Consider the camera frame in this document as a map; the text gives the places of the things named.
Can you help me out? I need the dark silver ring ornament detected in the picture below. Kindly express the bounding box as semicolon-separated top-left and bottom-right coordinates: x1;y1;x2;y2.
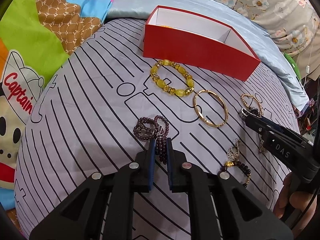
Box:
239;107;260;120

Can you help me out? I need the purple garnet bead strand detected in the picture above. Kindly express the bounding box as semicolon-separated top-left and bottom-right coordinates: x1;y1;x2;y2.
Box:
133;115;169;165

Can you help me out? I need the person's right hand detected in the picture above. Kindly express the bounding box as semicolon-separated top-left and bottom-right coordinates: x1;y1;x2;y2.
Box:
273;172;317;226

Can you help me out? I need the gold bangle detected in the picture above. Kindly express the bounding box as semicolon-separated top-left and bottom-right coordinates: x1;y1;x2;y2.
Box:
193;89;229;128

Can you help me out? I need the light blue duvet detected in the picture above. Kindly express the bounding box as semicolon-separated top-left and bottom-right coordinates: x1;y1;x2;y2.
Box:
106;0;309;111

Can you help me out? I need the green plastic object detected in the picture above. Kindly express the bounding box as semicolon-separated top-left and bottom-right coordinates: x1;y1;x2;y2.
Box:
284;53;302;81

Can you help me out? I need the grey striped quilt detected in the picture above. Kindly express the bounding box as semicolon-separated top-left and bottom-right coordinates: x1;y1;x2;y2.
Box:
15;18;298;236

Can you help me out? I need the grey floral bedding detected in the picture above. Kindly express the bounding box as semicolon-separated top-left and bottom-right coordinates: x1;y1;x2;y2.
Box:
214;0;319;69

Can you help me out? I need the red open gift box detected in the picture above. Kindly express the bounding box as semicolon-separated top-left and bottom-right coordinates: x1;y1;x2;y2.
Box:
143;5;261;81

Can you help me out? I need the colourful cartoon monkey blanket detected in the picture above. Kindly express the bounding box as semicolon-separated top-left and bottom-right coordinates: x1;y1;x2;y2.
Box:
0;0;116;230

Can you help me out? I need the gold chain bracelet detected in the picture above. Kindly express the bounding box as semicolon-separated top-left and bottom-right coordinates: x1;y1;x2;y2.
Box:
240;93;264;118

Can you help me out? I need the gold filigree pendant necklace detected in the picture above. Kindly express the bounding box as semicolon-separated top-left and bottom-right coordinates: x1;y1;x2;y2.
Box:
227;138;268;162

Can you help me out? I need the black bead gold charm bracelet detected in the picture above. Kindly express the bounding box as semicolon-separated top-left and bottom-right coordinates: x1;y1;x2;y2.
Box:
223;160;252;189

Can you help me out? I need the yellow crystal bead bracelet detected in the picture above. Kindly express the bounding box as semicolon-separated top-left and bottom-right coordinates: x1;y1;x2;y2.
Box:
150;59;196;98

